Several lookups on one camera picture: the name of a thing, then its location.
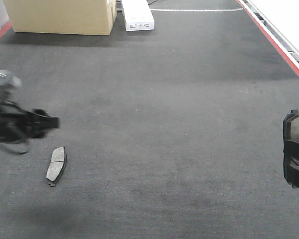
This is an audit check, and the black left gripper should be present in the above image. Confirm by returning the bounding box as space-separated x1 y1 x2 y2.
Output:
0 101 60 144

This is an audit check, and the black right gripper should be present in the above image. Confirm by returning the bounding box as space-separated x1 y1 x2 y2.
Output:
283 139 299 189

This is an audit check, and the brake pad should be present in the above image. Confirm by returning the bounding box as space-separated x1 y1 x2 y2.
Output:
46 146 67 187
283 110 299 141

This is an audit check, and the dark grey conveyor belt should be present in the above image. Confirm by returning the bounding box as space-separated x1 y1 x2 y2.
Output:
0 0 299 239

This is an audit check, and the cardboard box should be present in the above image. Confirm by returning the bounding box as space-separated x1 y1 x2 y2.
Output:
3 0 117 36

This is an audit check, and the white long box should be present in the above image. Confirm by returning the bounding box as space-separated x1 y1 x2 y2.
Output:
121 0 155 31

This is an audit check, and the red conveyor side rail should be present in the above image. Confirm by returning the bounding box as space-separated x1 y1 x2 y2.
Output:
237 0 299 77

